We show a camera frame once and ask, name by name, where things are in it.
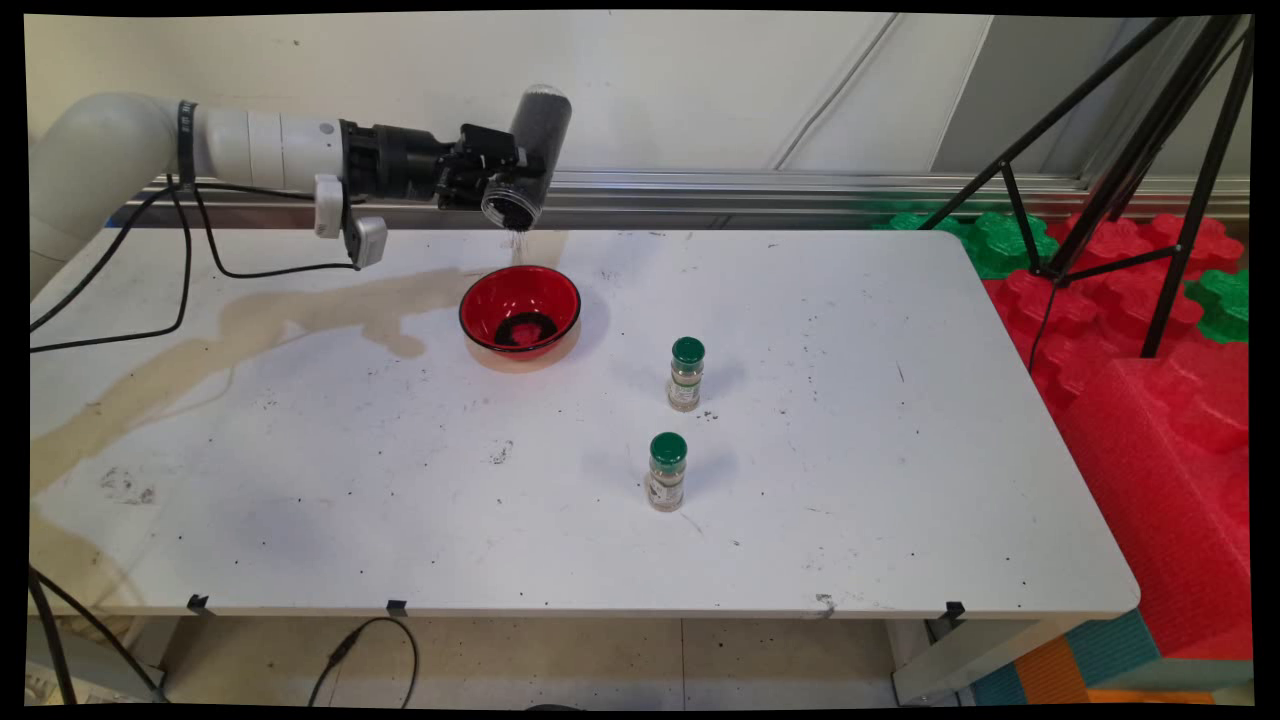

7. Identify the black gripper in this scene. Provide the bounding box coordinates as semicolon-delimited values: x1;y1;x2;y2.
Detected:
345;122;546;211

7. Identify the clear jar with black grains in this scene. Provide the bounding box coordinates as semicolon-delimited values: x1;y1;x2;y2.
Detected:
480;84;574;233

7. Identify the red bowl with black rim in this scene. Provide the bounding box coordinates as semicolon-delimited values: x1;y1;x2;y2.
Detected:
458;264;583;361

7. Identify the black grains pile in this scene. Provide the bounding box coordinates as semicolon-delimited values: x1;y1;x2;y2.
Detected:
495;312;559;349

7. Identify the spice bottle with green cap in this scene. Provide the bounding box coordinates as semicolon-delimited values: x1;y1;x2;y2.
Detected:
667;336;707;413
645;432;689;513

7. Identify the green foam puzzle block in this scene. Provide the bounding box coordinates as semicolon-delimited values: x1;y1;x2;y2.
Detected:
870;211;966;236
1185;268;1251;344
965;210;1061;280

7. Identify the grey table leg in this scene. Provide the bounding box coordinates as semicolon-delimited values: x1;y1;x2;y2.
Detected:
890;615;1091;706
28;620;166;706

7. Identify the red foam puzzle block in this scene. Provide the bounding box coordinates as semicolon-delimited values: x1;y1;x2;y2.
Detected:
1045;212;1247;301
985;268;1206;416

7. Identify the black tripod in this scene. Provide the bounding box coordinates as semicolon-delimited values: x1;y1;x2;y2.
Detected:
915;15;1256;359

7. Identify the large red foam block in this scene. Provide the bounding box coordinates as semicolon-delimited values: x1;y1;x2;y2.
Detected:
1055;338;1253;661

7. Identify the orange foam floor tile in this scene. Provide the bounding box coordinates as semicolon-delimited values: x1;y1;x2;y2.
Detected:
1015;635;1216;706

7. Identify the teal foam floor tile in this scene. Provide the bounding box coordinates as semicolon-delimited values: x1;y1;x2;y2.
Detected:
970;610;1161;706

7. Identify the grey foam floor tile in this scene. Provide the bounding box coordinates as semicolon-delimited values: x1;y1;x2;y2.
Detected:
1100;658;1253;706

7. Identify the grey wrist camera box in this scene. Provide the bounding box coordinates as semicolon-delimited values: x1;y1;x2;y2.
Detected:
343;214;389;270

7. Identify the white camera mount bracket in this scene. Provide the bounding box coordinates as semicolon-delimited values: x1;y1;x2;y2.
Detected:
313;174;347;240

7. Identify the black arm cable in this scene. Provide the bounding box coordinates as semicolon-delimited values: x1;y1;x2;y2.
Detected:
30;180;361;353

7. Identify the aluminium wall rail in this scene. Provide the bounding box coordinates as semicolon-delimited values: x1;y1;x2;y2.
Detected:
110;163;1251;223

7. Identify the black cable strap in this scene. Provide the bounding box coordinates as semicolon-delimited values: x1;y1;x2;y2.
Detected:
177;100;199;187

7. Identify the white wall cable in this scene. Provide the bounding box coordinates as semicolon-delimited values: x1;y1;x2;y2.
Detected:
772;14;901;171

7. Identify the black looped floor cable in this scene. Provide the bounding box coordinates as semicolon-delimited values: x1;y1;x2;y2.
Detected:
308;617;419;709

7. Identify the black cable with metal connector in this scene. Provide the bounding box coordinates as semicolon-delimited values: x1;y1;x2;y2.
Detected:
28;570;171;706

